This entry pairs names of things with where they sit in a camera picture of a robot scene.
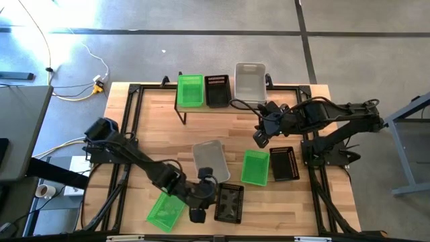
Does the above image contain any white mug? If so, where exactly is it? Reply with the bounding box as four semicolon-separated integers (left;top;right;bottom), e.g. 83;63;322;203
35;184;57;200

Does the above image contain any yellow floor cable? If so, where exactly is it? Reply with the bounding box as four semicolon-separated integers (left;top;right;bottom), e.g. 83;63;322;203
33;136;89;159

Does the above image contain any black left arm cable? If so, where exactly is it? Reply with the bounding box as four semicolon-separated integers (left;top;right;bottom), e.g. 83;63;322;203
157;159;220;200

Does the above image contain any white power supply box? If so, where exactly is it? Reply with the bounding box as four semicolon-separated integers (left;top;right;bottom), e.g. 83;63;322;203
69;155;93;198

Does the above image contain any black perforated plastic basket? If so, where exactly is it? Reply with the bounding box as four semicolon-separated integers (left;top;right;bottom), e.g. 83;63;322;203
269;146;301;182
204;74;232;109
214;182;245;225

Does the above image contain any grey desk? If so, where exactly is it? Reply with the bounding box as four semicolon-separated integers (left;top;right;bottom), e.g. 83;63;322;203
0;85;54;182

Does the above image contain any black floor bar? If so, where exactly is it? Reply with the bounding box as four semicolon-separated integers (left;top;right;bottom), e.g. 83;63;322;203
0;71;35;81

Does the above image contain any black desk support beam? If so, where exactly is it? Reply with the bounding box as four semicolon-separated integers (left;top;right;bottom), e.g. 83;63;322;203
26;157;90;191

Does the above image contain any wooden shelf with black legs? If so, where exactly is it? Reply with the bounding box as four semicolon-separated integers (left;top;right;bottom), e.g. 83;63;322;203
173;80;269;127

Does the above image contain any grey metal table frame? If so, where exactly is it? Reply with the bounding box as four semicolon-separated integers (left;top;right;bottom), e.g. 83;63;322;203
370;91;430;198

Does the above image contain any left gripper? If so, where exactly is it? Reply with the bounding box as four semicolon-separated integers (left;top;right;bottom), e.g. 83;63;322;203
179;177;220;225

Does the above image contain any green slotted plastic basket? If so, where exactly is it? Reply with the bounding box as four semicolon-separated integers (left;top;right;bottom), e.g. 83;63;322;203
240;149;271;188
176;74;205;108
146;191;187;233

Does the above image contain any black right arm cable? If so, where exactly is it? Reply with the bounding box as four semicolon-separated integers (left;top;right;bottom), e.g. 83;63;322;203
229;96;381;122

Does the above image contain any black aluminium table frame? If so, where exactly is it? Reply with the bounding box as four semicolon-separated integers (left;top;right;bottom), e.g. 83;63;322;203
77;83;387;242

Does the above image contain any white floor cable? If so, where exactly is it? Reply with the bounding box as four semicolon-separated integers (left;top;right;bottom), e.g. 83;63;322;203
69;28;110;77

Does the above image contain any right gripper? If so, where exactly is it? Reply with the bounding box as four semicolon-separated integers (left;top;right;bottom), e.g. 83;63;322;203
253;102;296;149

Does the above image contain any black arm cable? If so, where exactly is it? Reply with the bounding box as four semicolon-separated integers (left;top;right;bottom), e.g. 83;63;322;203
157;159;220;200
229;96;381;122

